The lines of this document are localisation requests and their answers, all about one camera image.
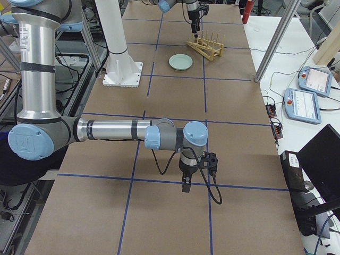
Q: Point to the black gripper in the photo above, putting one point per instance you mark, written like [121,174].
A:
[192,11]

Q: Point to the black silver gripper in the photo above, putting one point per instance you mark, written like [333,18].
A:
[185,169]

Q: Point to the mint green plate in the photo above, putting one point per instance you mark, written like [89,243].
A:
[180,62]

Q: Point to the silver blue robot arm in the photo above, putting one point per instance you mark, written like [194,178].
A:
[41,129]
[166,5]

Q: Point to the wooden dish rack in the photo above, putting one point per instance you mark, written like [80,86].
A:
[209,45]

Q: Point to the red cylinder bottle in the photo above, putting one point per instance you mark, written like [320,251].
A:
[247,11]

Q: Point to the orange black connector block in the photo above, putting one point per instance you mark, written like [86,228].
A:
[271,109]

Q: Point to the black mini computer box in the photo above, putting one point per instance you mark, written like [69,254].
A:
[292,171]

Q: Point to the far teach pendant tablet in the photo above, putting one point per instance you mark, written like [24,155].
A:
[315,80]

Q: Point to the teach pendant tablet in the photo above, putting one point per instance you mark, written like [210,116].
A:
[301,105]
[315,80]

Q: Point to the near teach pendant tablet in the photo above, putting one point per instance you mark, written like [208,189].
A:
[301,105]

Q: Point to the wooden beam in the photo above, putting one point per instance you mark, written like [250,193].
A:
[330,47]

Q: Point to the black computer monitor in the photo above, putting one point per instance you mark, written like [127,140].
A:
[319,159]

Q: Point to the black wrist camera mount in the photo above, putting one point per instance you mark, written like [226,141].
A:
[209,161]

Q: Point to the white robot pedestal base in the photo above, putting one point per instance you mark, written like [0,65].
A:
[121,69]

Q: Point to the aluminium frame post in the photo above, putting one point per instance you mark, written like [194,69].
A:
[281,28]

